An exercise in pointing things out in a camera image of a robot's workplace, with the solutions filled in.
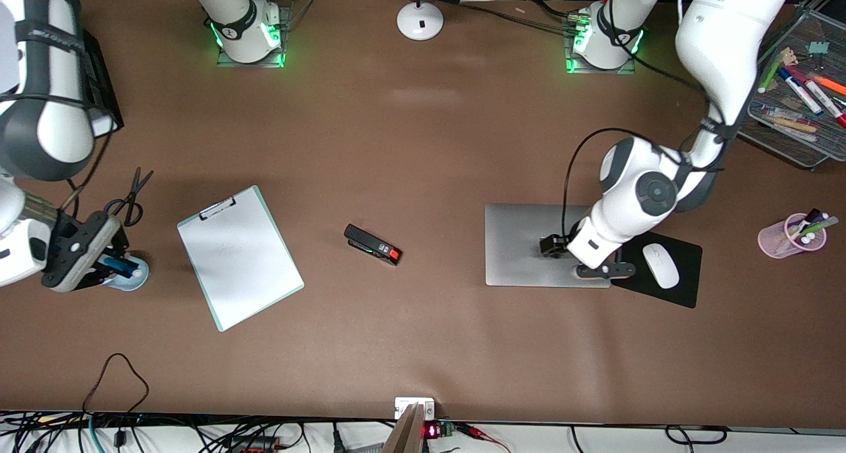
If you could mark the red cap white marker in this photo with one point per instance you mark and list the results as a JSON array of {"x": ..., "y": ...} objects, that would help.
[{"x": 823, "y": 99}]

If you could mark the white paper sheet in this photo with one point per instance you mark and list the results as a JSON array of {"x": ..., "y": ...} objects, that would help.
[{"x": 244, "y": 268}]

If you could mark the white power block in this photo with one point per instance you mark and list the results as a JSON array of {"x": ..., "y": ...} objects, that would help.
[{"x": 403, "y": 407}]

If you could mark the black scissors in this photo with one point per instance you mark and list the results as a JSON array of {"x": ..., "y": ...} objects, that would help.
[{"x": 135, "y": 188}]

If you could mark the mint green clipboard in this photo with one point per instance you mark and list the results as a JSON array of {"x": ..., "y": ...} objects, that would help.
[{"x": 221, "y": 327}]

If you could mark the orange highlighter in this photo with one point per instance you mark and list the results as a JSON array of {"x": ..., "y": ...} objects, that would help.
[{"x": 829, "y": 84}]

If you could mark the grey wooden stand piece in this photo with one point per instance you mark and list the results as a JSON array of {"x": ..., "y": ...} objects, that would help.
[{"x": 406, "y": 433}]

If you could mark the black stacked letter tray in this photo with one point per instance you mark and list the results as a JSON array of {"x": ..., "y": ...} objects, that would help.
[{"x": 102, "y": 89}]

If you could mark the white end pen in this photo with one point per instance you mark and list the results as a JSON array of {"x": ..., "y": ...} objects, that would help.
[{"x": 806, "y": 238}]

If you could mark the white round base stand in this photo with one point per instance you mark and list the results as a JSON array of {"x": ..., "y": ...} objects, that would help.
[{"x": 410, "y": 20}]

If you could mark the black stapler orange tip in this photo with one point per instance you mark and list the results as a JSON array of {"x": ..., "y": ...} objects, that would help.
[{"x": 370, "y": 243}]

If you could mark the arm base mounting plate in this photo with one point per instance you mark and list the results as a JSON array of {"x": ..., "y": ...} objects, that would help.
[
  {"x": 231, "y": 61},
  {"x": 621, "y": 71}
]

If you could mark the light blue mesh pen cup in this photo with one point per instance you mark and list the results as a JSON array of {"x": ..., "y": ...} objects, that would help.
[{"x": 139, "y": 280}]

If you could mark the black mouse pad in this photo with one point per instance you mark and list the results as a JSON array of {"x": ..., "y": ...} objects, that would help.
[{"x": 687, "y": 274}]

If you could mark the pink mesh pen cup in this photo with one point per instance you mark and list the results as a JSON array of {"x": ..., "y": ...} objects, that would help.
[{"x": 773, "y": 241}]

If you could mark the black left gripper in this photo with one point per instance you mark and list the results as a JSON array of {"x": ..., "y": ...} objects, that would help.
[{"x": 554, "y": 245}]

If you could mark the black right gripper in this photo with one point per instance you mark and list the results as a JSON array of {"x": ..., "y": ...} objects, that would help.
[{"x": 120, "y": 243}]

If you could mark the white computer mouse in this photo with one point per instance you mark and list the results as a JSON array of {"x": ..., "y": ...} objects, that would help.
[{"x": 661, "y": 266}]

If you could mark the red LED display module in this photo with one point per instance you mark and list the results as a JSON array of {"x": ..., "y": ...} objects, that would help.
[{"x": 431, "y": 431}]

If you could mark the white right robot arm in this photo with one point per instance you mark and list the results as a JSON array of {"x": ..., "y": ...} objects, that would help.
[{"x": 39, "y": 129}]

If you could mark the black cap marker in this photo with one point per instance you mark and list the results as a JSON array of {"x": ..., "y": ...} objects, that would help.
[{"x": 811, "y": 213}]

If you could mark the silver laptop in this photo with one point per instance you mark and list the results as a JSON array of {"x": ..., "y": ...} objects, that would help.
[{"x": 515, "y": 241}]

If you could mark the teal binder clip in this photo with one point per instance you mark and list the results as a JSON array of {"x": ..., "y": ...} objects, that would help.
[{"x": 818, "y": 48}]

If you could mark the orange connector block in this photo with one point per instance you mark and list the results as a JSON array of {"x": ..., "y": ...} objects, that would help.
[{"x": 254, "y": 446}]

